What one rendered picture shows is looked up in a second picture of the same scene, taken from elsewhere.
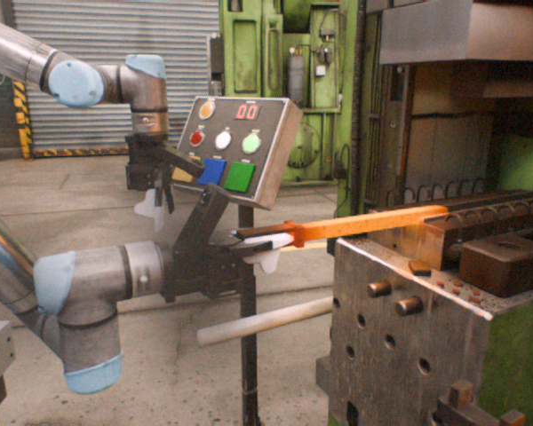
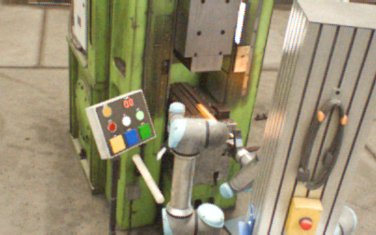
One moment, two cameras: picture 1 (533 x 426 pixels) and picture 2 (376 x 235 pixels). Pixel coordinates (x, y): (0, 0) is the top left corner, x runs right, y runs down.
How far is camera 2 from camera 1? 273 cm
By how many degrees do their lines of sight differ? 82
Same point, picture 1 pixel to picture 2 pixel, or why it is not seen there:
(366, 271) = not seen: hidden behind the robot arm
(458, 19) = (218, 61)
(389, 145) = (160, 89)
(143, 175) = not seen: hidden behind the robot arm
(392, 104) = (161, 76)
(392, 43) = (196, 66)
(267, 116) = (138, 101)
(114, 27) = not seen: outside the picture
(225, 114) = (118, 108)
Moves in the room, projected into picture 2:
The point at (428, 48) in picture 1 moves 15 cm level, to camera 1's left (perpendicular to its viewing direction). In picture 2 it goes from (209, 67) to (209, 77)
